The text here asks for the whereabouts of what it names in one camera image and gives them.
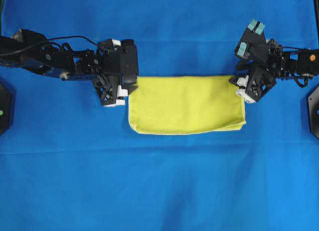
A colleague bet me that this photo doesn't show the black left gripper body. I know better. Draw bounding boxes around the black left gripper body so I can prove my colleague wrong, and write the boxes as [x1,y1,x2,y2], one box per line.
[92,39,128,107]

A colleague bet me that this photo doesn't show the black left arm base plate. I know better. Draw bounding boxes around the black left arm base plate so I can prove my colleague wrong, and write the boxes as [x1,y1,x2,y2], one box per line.
[0,78,16,136]

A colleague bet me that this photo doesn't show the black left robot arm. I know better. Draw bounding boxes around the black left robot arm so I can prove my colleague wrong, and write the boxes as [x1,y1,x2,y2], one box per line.
[0,29,129,107]

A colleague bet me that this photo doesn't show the yellow-green microfibre towel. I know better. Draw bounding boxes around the yellow-green microfibre towel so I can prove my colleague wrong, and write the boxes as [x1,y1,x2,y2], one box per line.
[128,75,246,135]

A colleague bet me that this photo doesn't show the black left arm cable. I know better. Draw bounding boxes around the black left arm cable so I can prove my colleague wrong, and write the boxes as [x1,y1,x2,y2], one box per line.
[0,35,100,58]

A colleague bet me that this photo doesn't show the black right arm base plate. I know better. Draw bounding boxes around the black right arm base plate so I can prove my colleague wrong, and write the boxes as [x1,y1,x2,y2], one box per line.
[308,87,319,139]

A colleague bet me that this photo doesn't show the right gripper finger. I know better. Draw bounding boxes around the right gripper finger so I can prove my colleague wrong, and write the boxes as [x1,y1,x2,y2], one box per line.
[229,75,247,88]

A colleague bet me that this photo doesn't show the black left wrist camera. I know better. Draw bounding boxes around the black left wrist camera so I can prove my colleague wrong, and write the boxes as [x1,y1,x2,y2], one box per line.
[120,39,139,88]

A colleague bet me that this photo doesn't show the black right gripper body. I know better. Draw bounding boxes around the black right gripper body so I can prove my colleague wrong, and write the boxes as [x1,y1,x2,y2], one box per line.
[235,19,276,104]

